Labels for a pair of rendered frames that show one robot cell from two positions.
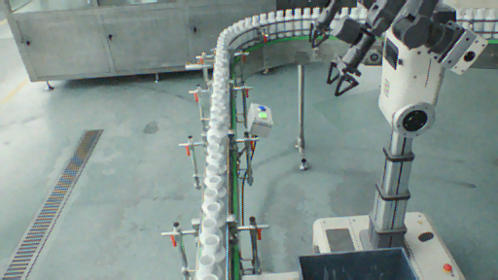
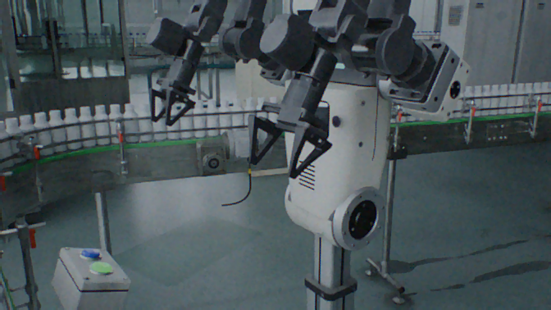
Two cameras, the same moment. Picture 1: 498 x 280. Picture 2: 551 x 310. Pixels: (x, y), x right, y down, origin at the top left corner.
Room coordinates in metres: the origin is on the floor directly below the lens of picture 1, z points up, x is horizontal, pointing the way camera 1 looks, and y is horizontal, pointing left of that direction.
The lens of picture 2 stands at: (0.65, 0.11, 1.50)
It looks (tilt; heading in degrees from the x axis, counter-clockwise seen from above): 16 degrees down; 323
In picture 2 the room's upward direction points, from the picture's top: straight up
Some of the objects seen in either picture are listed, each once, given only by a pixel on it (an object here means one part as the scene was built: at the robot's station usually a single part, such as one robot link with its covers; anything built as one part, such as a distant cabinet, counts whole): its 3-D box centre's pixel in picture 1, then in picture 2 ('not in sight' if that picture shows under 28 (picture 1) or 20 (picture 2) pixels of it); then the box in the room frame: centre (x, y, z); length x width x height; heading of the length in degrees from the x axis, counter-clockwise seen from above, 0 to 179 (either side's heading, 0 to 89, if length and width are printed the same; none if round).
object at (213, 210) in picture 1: (216, 229); not in sight; (0.80, 0.10, 1.08); 0.06 x 0.06 x 0.17
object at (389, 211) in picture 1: (387, 220); not in sight; (1.43, -0.65, 0.45); 0.13 x 0.13 x 0.40; 89
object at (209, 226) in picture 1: (212, 246); not in sight; (0.75, 0.11, 1.08); 0.06 x 0.06 x 0.17
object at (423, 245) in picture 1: (380, 250); not in sight; (1.43, -0.64, 0.24); 0.68 x 0.53 x 0.41; 89
